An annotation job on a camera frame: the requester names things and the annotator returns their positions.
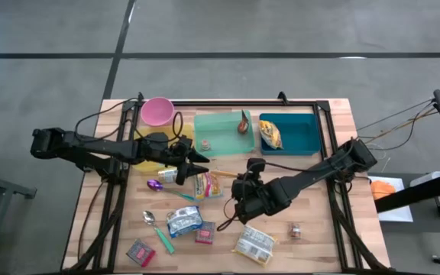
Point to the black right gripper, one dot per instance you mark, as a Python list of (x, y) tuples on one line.
[(260, 198)]

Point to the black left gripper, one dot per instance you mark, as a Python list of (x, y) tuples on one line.
[(178, 156)]

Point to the small glass spice jar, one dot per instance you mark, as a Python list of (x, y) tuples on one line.
[(295, 231), (206, 145)]

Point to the orange red snack bag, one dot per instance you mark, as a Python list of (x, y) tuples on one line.
[(208, 186)]

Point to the herb spice jar white label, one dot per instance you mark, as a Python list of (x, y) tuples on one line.
[(166, 175)]

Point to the smoked paprika tin red lid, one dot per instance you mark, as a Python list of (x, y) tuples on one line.
[(205, 232)]

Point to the white yellow snack bag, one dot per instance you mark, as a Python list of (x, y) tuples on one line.
[(254, 244)]

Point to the blue white snack bag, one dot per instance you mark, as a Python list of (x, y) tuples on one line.
[(183, 221)]

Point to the brown chocolate wrapper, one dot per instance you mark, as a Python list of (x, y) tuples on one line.
[(243, 126)]

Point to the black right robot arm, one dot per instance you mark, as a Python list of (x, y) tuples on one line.
[(311, 177)]

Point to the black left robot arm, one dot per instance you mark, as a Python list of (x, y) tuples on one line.
[(101, 147)]

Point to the light green plastic bin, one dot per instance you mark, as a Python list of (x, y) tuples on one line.
[(224, 131)]

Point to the yellow plastic bin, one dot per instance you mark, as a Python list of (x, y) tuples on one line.
[(140, 166)]

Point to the pink plastic bowl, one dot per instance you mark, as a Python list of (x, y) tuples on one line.
[(157, 111)]

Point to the teal blue plastic bin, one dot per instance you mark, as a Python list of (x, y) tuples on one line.
[(300, 133)]

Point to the red grey packet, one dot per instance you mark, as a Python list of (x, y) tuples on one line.
[(140, 253)]

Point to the orange object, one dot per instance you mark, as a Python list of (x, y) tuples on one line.
[(382, 189)]

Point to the white paper sheet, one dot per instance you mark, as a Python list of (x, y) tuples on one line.
[(399, 215)]

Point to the white plastic container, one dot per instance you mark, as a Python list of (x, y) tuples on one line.
[(426, 178)]

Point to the grey metal cart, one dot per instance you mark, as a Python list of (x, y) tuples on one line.
[(6, 184)]

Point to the grey side table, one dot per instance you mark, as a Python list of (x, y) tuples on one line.
[(426, 214)]

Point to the black aluminium table frame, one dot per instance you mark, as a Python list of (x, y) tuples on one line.
[(224, 103)]

